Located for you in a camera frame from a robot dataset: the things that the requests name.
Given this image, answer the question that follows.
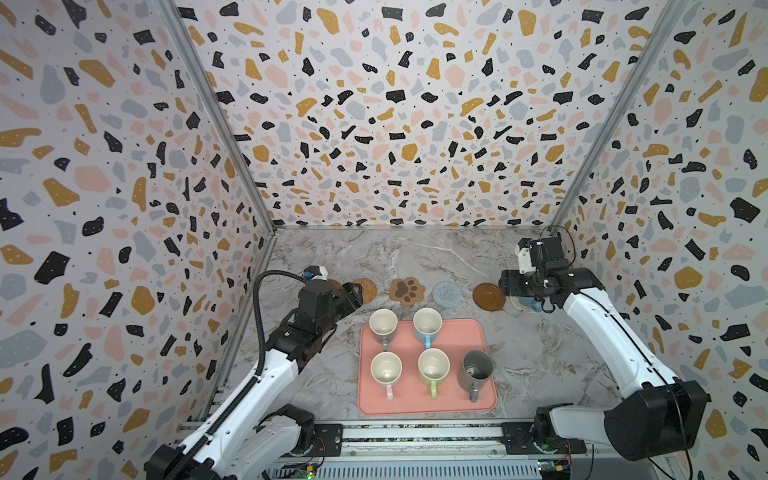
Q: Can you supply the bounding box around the light blue mug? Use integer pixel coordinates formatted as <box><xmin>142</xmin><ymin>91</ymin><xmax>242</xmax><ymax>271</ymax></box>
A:
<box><xmin>517</xmin><ymin>297</ymin><xmax>556</xmax><ymax>314</ymax></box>

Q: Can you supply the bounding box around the clear patterned round coaster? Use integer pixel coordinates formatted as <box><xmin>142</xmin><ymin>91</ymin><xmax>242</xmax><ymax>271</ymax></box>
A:
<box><xmin>508</xmin><ymin>297</ymin><xmax>524</xmax><ymax>312</ymax></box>

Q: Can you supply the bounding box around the woven tan round coaster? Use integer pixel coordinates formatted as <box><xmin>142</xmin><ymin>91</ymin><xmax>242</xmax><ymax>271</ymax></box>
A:
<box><xmin>352</xmin><ymin>278</ymin><xmax>378</xmax><ymax>304</ymax></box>

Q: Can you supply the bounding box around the dark brown round coaster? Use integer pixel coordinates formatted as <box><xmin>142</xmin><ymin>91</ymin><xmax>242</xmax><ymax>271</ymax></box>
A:
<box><xmin>472</xmin><ymin>283</ymin><xmax>506</xmax><ymax>312</ymax></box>

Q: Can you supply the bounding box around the white mug grey handle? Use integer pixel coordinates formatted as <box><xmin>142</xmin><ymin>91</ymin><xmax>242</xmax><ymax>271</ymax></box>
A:
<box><xmin>369</xmin><ymin>309</ymin><xmax>399</xmax><ymax>351</ymax></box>

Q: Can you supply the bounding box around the white mug pink handle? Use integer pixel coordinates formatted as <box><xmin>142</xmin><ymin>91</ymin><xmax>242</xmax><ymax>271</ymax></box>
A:
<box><xmin>370</xmin><ymin>351</ymin><xmax>403</xmax><ymax>401</ymax></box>

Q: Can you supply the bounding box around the grey blue round coaster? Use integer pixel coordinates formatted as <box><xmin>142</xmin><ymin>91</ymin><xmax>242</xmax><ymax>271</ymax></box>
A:
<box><xmin>432</xmin><ymin>281</ymin><xmax>463</xmax><ymax>309</ymax></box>

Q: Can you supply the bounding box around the white mug blue handle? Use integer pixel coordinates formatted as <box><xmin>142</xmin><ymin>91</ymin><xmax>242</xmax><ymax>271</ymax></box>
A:
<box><xmin>413</xmin><ymin>308</ymin><xmax>443</xmax><ymax>349</ymax></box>

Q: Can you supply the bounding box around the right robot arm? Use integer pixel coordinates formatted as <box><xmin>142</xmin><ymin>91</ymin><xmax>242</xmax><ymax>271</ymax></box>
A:
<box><xmin>498</xmin><ymin>237</ymin><xmax>711</xmax><ymax>461</ymax></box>

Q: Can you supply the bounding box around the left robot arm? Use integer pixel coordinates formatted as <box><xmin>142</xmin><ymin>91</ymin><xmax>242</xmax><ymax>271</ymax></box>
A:
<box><xmin>144</xmin><ymin>267</ymin><xmax>364</xmax><ymax>479</ymax></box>

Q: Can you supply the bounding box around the brown paw print coaster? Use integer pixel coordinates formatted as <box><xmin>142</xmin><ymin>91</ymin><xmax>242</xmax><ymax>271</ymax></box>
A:
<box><xmin>389</xmin><ymin>277</ymin><xmax>426</xmax><ymax>307</ymax></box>

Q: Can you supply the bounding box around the grey metal mug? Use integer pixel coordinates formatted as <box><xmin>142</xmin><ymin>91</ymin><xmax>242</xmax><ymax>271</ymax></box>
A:
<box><xmin>457</xmin><ymin>350</ymin><xmax>494</xmax><ymax>403</ymax></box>

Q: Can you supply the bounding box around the pink rectangular tray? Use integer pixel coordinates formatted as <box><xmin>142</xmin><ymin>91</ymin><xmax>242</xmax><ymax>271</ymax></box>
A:
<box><xmin>357</xmin><ymin>319</ymin><xmax>497</xmax><ymax>416</ymax></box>

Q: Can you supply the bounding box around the white mug green handle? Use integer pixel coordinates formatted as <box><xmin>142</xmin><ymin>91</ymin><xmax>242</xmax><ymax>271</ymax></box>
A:
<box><xmin>417</xmin><ymin>348</ymin><xmax>451</xmax><ymax>399</ymax></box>

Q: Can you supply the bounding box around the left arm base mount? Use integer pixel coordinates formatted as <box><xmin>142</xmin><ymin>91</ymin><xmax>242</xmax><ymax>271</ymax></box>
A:
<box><xmin>288</xmin><ymin>421</ymin><xmax>344</xmax><ymax>458</ymax></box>

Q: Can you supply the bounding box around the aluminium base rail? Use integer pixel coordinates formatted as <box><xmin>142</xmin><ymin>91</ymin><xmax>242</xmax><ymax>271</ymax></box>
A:
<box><xmin>164</xmin><ymin>416</ymin><xmax>679</xmax><ymax>480</ymax></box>

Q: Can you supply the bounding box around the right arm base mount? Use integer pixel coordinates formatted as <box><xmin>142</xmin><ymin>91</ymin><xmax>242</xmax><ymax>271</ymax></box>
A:
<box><xmin>501</xmin><ymin>403</ymin><xmax>587</xmax><ymax>455</ymax></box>

